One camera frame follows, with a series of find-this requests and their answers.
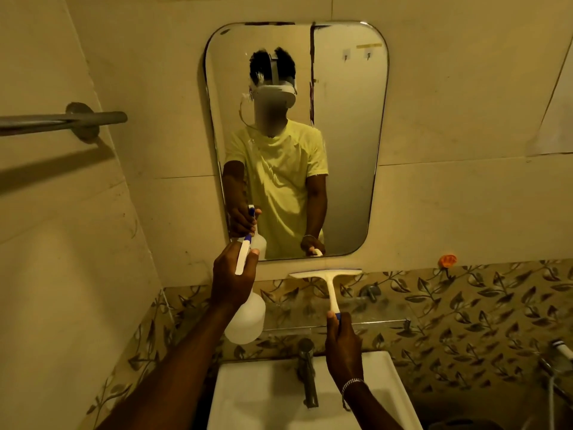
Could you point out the white wash basin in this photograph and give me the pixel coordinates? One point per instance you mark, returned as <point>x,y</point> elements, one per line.
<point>264,398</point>

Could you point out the person's left forearm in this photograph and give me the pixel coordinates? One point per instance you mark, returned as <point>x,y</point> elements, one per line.
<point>179,376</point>

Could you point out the white window squeegee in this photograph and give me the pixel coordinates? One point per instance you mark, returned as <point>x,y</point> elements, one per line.
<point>330,284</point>

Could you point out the orange wall hook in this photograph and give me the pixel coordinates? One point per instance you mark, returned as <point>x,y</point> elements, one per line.
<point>447,261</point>

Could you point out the rounded wall mirror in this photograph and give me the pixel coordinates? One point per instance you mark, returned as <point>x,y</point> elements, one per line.
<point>349,129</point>

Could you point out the metal towel bar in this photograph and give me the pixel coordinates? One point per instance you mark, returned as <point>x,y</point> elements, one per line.
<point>62,120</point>

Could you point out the glass wall shelf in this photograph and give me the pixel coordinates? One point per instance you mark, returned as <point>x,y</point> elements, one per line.
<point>380,315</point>

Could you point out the person's left hand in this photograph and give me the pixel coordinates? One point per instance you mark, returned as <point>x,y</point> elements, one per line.
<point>228,286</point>

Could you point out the person's right hand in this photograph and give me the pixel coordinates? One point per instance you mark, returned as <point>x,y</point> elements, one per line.
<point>344,353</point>

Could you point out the person's left thumb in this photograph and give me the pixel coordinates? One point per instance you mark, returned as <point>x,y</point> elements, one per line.
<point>253,264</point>

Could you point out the hand bidet sprayer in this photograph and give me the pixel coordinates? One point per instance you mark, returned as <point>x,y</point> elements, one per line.
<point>559,353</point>

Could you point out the metal shelf bracket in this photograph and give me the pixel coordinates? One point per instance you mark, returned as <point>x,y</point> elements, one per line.
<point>369,291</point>

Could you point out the person's right forearm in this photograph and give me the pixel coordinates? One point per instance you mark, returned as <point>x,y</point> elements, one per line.
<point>369,409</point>

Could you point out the person's right thumb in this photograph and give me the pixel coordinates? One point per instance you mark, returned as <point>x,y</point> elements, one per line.
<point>332,323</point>

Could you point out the white spray bottle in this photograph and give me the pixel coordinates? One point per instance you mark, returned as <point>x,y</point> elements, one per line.
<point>246,320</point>

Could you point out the metal sink faucet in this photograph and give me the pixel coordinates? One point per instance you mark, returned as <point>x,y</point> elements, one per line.
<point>308,376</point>

